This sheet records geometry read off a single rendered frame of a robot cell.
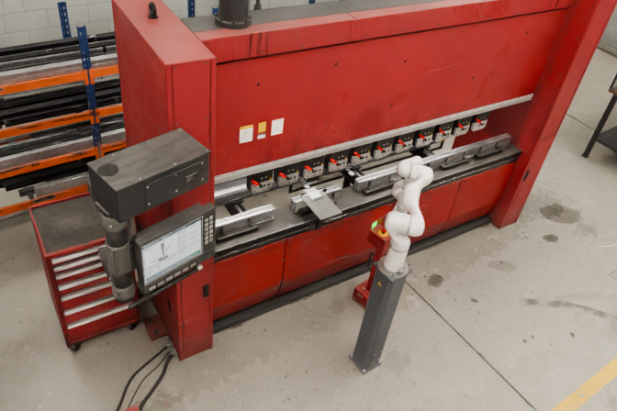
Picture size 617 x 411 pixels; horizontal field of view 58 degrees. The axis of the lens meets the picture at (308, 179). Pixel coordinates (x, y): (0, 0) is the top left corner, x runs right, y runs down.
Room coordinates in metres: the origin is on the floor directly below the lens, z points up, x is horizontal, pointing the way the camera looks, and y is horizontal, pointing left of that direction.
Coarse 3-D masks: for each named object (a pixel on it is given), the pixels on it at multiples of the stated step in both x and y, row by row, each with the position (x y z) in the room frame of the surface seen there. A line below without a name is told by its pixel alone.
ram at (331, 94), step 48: (336, 48) 3.09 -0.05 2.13; (384, 48) 3.31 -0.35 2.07; (432, 48) 3.56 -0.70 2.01; (480, 48) 3.84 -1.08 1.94; (528, 48) 4.17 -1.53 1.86; (240, 96) 2.72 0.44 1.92; (288, 96) 2.91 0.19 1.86; (336, 96) 3.12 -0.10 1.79; (384, 96) 3.36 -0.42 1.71; (432, 96) 3.64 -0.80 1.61; (480, 96) 3.95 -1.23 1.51; (240, 144) 2.73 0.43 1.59; (288, 144) 2.94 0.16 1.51; (336, 144) 3.16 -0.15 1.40
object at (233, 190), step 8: (392, 152) 3.87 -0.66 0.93; (400, 152) 3.93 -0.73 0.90; (368, 160) 3.74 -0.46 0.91; (376, 160) 3.78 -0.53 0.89; (320, 176) 3.47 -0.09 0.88; (216, 184) 3.06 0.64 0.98; (224, 184) 3.08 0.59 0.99; (232, 184) 3.09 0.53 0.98; (240, 184) 3.10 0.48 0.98; (272, 184) 3.20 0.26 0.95; (288, 184) 3.29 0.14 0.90; (216, 192) 2.99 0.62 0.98; (224, 192) 3.00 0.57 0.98; (232, 192) 3.02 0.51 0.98; (240, 192) 3.05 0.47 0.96; (248, 192) 3.09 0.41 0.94; (264, 192) 3.17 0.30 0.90; (216, 200) 2.94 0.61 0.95; (224, 200) 2.98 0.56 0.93; (232, 200) 3.02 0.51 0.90
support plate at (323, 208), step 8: (320, 192) 3.13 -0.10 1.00; (304, 200) 3.01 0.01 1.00; (320, 200) 3.04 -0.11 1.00; (328, 200) 3.05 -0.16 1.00; (312, 208) 2.94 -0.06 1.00; (320, 208) 2.95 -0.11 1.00; (328, 208) 2.96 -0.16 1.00; (336, 208) 2.97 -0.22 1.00; (320, 216) 2.88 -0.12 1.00; (328, 216) 2.89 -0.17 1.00
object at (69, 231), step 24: (48, 216) 2.52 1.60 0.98; (72, 216) 2.56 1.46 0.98; (96, 216) 2.59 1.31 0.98; (48, 240) 2.32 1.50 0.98; (72, 240) 2.35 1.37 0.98; (96, 240) 2.36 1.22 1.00; (48, 264) 2.18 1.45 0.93; (72, 264) 2.24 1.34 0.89; (96, 264) 2.32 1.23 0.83; (72, 288) 2.24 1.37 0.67; (96, 288) 2.31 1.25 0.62; (72, 312) 2.21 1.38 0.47; (96, 312) 2.31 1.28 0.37; (120, 312) 2.40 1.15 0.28; (72, 336) 2.20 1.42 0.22; (96, 336) 2.29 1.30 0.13
